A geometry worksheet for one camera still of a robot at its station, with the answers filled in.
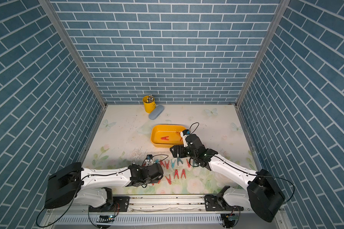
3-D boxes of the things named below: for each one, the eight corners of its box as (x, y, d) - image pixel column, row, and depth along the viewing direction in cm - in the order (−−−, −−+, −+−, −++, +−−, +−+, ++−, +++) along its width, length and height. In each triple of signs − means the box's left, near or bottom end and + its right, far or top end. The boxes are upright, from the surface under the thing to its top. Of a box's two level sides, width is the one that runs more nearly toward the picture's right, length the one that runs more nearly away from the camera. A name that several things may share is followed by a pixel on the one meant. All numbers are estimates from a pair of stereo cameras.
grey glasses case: (147, 118, 114) (147, 116, 112) (158, 105, 123) (158, 103, 121) (154, 121, 112) (153, 119, 110) (164, 108, 121) (164, 106, 119)
